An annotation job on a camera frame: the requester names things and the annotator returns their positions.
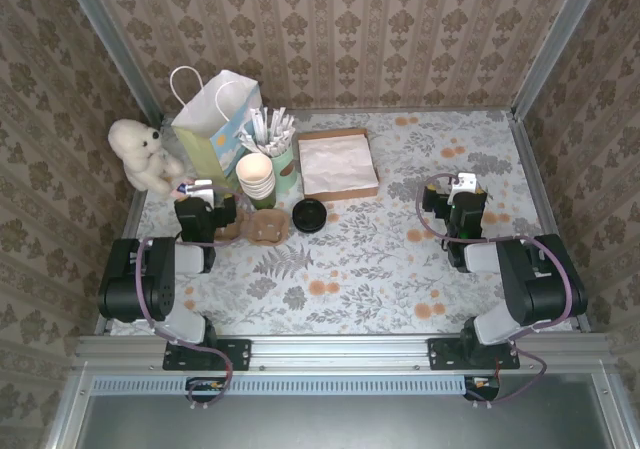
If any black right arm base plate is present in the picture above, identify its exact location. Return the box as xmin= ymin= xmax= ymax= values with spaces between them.
xmin=427 ymin=337 xmax=521 ymax=373

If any green cup holding straws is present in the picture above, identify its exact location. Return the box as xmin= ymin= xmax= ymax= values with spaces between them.
xmin=259 ymin=141 xmax=296 ymax=195

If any painted paper gift bag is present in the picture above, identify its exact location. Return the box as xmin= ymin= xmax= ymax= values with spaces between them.
xmin=169 ymin=65 xmax=264 ymax=203

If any brown pulp cup carrier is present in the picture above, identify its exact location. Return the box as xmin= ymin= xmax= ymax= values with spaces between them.
xmin=212 ymin=207 xmax=291 ymax=248

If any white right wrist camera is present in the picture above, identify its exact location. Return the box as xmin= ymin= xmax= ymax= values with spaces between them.
xmin=447 ymin=172 xmax=480 ymax=206

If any brown cardboard tray box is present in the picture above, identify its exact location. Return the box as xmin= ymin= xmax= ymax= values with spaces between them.
xmin=297 ymin=127 xmax=380 ymax=203

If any grey metal panel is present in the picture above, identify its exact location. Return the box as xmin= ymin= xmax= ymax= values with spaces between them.
xmin=47 ymin=363 xmax=640 ymax=449

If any green paper coffee cup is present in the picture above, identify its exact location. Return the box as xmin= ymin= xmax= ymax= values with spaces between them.
xmin=236 ymin=152 xmax=275 ymax=183

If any aluminium frame post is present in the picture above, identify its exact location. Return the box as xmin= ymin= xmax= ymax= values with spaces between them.
xmin=58 ymin=0 xmax=166 ymax=125
xmin=510 ymin=0 xmax=611 ymax=123

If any black cable connector box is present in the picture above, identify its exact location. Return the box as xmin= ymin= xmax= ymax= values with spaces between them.
xmin=185 ymin=376 xmax=227 ymax=404
xmin=463 ymin=374 xmax=501 ymax=403

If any black plastic cup lid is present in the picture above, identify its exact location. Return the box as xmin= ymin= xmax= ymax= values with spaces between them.
xmin=292 ymin=197 xmax=329 ymax=233

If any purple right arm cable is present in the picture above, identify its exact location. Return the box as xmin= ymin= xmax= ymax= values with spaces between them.
xmin=415 ymin=171 xmax=576 ymax=410

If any stack of green paper cups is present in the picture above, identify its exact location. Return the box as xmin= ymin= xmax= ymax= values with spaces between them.
xmin=238 ymin=173 xmax=278 ymax=211

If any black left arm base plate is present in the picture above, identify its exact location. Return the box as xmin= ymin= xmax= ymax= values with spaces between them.
xmin=163 ymin=337 xmax=252 ymax=373

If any grey slotted cable duct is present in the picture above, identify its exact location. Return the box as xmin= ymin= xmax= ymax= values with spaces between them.
xmin=91 ymin=374 xmax=469 ymax=396

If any white teddy bear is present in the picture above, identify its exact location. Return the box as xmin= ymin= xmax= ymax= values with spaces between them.
xmin=108 ymin=118 xmax=186 ymax=195

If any aluminium front rail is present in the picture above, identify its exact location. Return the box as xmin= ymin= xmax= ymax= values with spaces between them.
xmin=74 ymin=333 xmax=617 ymax=373

